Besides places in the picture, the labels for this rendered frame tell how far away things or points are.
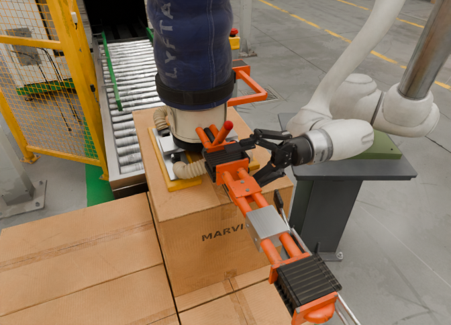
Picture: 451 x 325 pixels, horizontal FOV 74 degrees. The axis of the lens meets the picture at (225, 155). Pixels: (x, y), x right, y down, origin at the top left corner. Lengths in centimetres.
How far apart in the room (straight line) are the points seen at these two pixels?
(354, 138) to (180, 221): 50
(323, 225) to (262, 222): 114
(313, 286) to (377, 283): 143
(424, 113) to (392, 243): 105
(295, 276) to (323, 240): 131
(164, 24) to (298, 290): 61
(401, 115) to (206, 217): 83
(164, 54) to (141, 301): 80
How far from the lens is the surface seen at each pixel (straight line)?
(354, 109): 133
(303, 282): 53
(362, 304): 186
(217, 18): 76
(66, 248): 138
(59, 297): 127
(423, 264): 215
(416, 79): 123
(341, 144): 83
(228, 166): 71
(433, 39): 115
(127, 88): 247
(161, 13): 77
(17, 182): 241
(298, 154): 77
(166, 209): 83
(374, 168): 138
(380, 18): 95
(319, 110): 96
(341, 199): 160
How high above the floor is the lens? 156
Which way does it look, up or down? 38 degrees down
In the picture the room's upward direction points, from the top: straight up
